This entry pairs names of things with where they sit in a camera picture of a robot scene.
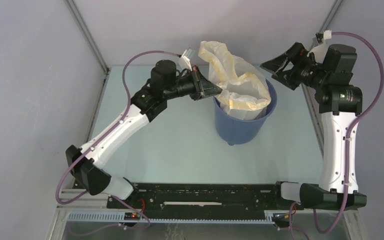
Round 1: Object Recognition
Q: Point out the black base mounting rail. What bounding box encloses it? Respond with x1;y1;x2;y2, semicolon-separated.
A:
125;182;292;220

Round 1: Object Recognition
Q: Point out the translucent yellowish plastic trash bag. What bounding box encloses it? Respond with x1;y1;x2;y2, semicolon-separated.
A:
198;41;272;121

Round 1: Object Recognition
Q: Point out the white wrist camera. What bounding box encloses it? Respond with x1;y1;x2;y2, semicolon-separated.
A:
308;30;332;63
178;48;195;71

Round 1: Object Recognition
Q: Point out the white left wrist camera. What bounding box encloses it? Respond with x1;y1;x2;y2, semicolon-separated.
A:
178;48;195;71

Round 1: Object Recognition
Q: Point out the grey slotted cable duct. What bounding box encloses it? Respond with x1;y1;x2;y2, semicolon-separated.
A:
66;211;287;224

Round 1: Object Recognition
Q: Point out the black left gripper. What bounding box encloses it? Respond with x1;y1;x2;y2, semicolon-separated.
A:
164;66;223;101

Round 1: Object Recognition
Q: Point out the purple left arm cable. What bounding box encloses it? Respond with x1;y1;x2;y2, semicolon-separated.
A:
55;50;183;238

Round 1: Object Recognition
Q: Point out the left aluminium frame post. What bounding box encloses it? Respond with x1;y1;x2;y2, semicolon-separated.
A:
64;0;110;75

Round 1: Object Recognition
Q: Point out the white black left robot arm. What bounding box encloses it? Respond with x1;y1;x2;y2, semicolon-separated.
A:
65;59;222;208

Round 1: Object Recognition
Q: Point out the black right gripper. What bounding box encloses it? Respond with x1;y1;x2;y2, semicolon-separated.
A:
261;41;330;91

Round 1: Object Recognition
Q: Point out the aluminium frame post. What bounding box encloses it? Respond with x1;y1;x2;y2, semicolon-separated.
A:
310;0;344;50
64;0;110;75

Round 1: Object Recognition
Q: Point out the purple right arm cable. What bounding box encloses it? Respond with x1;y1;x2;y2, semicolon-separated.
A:
288;31;384;240

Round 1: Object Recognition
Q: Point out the blue plastic trash bin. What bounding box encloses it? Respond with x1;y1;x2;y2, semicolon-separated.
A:
213;80;277;146

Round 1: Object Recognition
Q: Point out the right aluminium frame post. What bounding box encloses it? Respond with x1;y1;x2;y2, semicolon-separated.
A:
310;0;344;50

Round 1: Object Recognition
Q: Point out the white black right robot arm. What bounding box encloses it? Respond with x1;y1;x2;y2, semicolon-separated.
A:
260;42;367;211

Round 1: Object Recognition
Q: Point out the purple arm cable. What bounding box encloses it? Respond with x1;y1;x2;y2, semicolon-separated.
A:
55;50;183;238
288;31;384;240

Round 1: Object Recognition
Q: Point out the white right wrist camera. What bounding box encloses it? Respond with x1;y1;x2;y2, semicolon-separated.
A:
308;30;332;63

